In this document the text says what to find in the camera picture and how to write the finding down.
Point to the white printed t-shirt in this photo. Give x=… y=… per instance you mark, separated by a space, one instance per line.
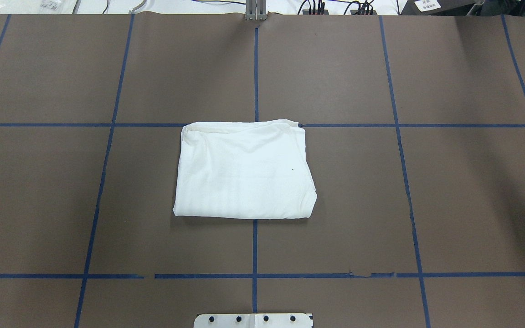
x=248 y=171

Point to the aluminium frame post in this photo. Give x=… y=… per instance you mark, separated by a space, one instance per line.
x=256 y=10

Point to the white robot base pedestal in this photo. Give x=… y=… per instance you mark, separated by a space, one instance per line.
x=254 y=320

